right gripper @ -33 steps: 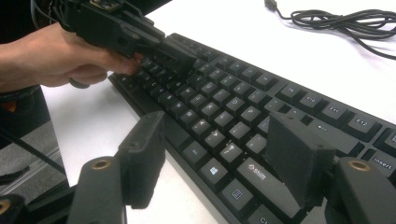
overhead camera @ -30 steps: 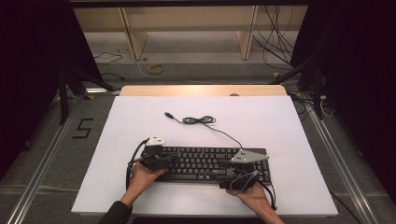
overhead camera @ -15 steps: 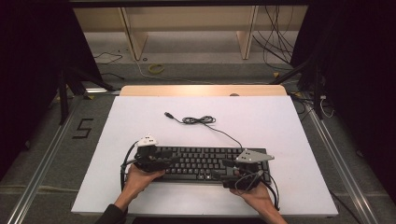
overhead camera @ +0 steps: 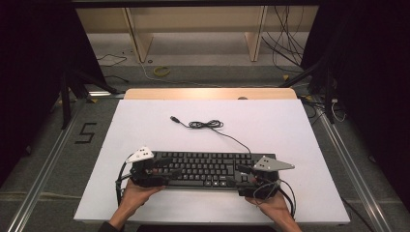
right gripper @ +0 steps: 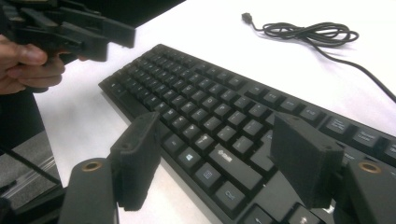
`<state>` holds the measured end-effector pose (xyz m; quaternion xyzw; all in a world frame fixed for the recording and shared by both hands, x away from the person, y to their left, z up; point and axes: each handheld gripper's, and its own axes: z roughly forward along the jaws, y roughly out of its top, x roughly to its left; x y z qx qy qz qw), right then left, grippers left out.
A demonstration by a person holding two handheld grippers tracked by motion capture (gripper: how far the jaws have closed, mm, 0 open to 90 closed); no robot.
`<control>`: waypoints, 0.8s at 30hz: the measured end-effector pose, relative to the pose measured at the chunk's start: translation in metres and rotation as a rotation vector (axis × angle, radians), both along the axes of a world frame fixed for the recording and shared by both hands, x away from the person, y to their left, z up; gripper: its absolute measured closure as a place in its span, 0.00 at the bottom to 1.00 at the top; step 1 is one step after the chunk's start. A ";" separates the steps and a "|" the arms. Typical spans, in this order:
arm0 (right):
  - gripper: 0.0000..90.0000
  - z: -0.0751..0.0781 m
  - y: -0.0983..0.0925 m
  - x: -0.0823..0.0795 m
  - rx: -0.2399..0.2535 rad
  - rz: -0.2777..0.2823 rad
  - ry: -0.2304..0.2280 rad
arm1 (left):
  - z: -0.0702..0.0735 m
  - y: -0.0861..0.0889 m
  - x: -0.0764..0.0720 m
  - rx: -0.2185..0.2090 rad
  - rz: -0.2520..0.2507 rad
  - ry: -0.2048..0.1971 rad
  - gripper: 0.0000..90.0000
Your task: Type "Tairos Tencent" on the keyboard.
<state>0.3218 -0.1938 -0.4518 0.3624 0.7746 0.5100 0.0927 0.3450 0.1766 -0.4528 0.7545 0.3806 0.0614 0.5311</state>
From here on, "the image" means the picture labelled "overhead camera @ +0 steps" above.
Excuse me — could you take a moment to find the thin black floor cable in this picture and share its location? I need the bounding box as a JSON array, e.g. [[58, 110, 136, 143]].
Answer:
[[96, 53, 129, 68], [103, 74, 130, 84]]

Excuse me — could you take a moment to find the person's right hand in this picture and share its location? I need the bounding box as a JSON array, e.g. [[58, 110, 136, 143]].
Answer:
[[245, 194, 291, 223]]

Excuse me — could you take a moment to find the right hand-held gripper cable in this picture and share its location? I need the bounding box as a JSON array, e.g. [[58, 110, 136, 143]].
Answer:
[[252, 178, 298, 220]]

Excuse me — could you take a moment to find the wooden shelf unit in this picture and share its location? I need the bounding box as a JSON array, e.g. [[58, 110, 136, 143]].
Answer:
[[75, 5, 320, 63]]

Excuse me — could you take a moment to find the person's left hand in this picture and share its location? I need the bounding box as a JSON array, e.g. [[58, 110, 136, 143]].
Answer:
[[124, 179, 166, 214]]

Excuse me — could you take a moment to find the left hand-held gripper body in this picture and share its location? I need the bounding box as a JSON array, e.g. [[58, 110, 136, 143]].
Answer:
[[125, 146, 169, 189]]

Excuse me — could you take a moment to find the yellow tape roll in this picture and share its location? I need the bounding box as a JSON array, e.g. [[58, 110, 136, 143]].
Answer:
[[153, 66, 171, 77]]

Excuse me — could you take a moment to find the black keyboard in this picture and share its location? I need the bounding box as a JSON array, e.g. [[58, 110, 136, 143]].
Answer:
[[151, 150, 278, 191]]

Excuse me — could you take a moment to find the black metal stand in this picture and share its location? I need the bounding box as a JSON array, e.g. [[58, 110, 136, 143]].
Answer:
[[59, 64, 121, 131], [278, 47, 337, 126]]

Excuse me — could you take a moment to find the aluminium floor rail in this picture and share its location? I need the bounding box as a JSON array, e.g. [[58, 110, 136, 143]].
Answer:
[[313, 96, 393, 232], [6, 100, 85, 232]]

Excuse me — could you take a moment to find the white floor cable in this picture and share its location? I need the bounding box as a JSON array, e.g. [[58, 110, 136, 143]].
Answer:
[[138, 61, 224, 89]]

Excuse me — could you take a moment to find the left hand-held gripper cable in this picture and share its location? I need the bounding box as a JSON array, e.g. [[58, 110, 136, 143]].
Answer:
[[114, 161, 133, 208]]

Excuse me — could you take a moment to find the black keyboard cable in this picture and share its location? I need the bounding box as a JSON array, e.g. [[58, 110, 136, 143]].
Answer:
[[169, 115, 252, 155]]

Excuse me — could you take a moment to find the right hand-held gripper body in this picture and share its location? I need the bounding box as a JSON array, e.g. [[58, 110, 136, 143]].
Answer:
[[237, 155, 296, 199]]

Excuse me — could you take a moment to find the hand-held gripper cable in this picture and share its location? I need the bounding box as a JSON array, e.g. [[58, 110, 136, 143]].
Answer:
[[114, 161, 133, 208], [252, 178, 298, 220]]

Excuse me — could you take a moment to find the tangle of floor cables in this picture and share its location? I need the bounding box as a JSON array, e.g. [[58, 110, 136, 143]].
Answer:
[[299, 95, 348, 124]]

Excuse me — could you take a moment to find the bundle of black cables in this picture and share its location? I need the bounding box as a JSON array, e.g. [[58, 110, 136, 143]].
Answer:
[[260, 5, 306, 74]]

